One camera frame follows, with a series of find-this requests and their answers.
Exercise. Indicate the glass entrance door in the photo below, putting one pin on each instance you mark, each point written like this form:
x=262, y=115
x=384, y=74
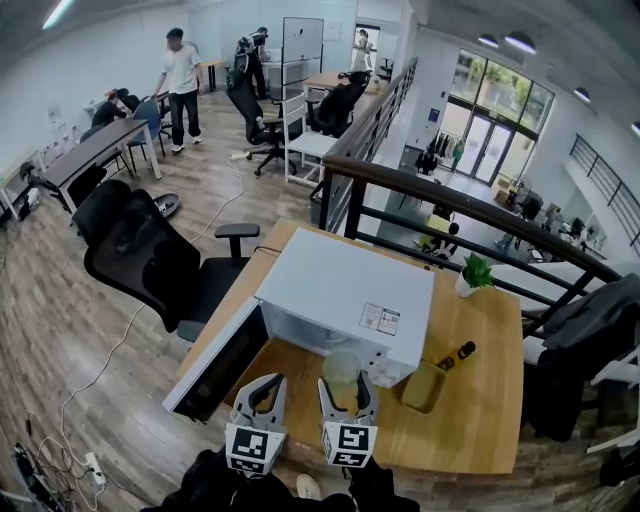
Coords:
x=492, y=145

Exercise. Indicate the dark bottle with yellow label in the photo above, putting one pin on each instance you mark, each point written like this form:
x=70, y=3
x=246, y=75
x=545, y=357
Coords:
x=452, y=356

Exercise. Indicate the wooden desk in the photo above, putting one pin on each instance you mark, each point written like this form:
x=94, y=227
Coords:
x=325, y=80

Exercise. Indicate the ceiling strip light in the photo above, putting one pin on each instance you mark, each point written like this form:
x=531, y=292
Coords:
x=56, y=13

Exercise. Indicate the glass partition board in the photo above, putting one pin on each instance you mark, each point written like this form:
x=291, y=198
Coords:
x=302, y=45

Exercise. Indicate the person's left forearm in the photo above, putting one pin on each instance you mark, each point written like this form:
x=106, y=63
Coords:
x=215, y=487

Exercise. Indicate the black dome ceiling lamp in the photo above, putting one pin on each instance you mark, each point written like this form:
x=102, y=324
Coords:
x=489, y=41
x=520, y=42
x=582, y=94

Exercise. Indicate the white microwave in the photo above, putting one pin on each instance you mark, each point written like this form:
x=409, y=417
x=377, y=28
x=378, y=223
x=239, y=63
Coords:
x=345, y=280

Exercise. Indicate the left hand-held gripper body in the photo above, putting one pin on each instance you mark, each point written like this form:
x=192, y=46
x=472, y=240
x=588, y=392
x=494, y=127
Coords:
x=252, y=445

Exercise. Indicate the white wooden chair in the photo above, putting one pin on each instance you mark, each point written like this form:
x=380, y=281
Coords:
x=620, y=370

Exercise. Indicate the translucent plastic cup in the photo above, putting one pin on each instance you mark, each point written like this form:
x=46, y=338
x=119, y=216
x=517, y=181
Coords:
x=341, y=369

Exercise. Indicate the blue chair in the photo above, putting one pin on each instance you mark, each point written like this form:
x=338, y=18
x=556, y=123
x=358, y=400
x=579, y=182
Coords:
x=147, y=120

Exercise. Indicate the black reclined office chair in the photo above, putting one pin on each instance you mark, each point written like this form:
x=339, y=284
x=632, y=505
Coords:
x=250, y=115

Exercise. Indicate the black metal railing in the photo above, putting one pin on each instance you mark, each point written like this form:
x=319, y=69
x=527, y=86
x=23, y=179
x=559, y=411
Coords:
x=450, y=192

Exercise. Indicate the grey jacket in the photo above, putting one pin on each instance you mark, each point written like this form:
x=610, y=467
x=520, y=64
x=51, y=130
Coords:
x=595, y=310

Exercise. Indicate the black mesh office chair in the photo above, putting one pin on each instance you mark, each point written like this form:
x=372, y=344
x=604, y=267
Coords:
x=150, y=260

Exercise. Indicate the person's right forearm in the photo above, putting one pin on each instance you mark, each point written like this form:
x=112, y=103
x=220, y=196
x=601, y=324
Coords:
x=372, y=487

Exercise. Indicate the potted plant in white pot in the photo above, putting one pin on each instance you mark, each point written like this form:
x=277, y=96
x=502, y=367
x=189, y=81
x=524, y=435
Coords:
x=472, y=277

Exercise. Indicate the olive green tray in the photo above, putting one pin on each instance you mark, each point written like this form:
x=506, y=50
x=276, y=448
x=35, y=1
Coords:
x=422, y=387

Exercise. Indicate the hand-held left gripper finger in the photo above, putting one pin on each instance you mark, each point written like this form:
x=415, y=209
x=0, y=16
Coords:
x=246, y=397
x=280, y=405

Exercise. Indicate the white slatted chair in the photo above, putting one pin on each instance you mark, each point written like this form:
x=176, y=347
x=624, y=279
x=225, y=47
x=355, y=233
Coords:
x=310, y=142

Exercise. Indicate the person's white shoe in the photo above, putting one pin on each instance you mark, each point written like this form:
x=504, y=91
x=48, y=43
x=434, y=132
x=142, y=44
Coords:
x=308, y=487

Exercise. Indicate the black clothing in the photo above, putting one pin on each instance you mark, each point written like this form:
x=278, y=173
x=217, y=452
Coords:
x=560, y=390

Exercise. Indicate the round robot vacuum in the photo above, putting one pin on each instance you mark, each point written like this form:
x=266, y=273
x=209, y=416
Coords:
x=167, y=204

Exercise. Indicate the black office chair with headrest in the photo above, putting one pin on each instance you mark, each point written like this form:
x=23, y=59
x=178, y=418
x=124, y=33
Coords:
x=337, y=107

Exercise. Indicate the dark top desk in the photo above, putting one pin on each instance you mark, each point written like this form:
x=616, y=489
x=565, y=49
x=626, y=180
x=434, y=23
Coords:
x=95, y=150

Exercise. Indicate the white power strip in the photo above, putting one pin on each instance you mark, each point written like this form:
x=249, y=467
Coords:
x=239, y=156
x=95, y=469

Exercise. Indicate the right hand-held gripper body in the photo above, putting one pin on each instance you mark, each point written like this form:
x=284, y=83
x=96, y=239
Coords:
x=347, y=440

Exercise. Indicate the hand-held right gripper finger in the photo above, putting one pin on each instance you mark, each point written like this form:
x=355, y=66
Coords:
x=329, y=402
x=368, y=400

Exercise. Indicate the clothes rack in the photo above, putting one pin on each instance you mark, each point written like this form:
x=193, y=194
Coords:
x=442, y=150

